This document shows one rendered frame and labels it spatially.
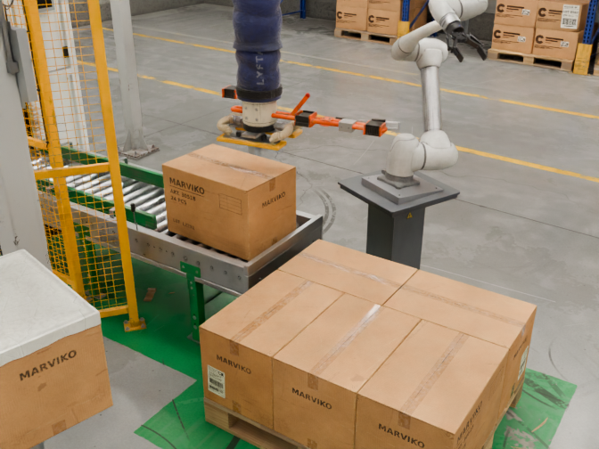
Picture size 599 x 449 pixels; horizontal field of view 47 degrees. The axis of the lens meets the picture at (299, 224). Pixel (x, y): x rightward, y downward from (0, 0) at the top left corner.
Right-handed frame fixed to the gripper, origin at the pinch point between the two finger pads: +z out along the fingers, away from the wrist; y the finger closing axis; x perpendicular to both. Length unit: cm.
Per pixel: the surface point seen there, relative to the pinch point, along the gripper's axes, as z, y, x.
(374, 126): 15, 51, -24
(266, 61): -30, 89, -24
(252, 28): -39, 95, -11
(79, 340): 87, 195, -27
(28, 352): 89, 211, -22
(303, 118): -6, 74, -39
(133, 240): -15, 147, -139
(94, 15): -73, 158, -31
